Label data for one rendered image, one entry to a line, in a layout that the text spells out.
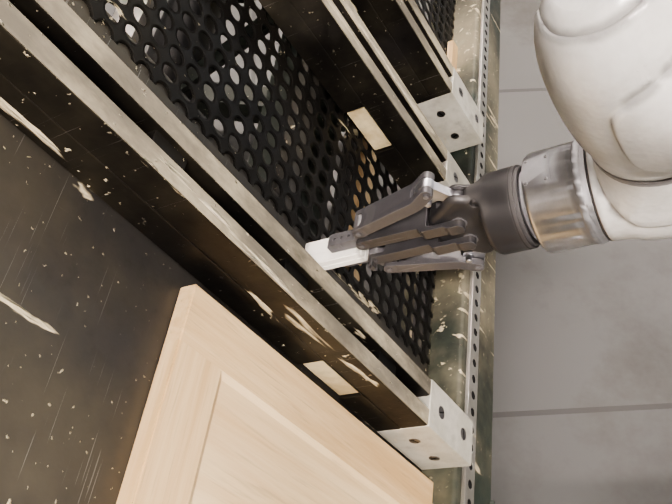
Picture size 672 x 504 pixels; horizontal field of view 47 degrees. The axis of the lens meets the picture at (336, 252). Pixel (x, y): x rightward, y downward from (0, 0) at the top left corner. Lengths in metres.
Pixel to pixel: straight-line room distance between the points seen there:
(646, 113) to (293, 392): 0.45
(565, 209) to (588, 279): 1.73
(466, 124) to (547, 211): 0.68
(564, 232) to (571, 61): 0.21
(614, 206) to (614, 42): 0.20
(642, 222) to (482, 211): 0.13
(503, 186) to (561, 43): 0.22
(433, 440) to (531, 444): 1.13
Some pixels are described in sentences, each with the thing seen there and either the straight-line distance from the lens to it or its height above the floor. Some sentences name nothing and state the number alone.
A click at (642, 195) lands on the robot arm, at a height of 1.45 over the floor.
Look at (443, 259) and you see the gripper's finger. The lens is 0.76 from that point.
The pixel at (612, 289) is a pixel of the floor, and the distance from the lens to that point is 2.38.
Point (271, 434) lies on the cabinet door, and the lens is 0.76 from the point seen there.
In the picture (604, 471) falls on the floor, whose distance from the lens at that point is 2.11.
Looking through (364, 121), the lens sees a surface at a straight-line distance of 1.07.
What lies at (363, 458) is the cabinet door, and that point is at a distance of 0.90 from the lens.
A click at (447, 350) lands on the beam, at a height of 0.89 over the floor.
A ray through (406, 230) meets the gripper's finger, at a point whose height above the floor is 1.31.
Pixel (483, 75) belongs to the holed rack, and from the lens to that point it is 1.52.
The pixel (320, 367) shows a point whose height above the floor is 1.14.
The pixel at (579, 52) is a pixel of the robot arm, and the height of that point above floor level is 1.59.
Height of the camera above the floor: 1.88
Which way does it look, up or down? 54 degrees down
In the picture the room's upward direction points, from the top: straight up
